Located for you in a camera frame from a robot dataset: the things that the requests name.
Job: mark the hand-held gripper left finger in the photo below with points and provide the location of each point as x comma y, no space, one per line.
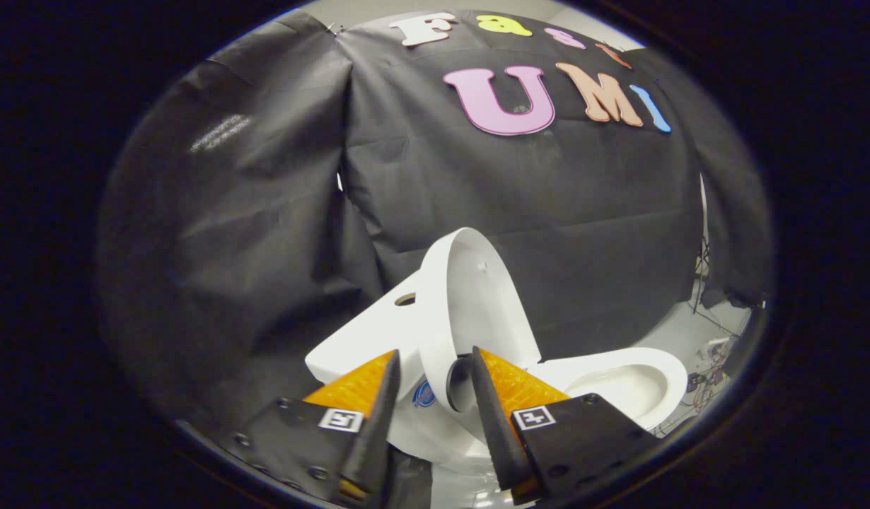
371,445

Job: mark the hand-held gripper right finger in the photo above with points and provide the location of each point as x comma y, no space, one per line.
499,438

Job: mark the white toilet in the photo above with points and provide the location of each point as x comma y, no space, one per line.
371,336

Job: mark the white toilet lid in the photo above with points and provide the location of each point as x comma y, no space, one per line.
477,304

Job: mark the black backdrop cloth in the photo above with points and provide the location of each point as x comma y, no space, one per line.
477,184

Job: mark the thin metal stand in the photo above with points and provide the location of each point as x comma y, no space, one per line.
703,272

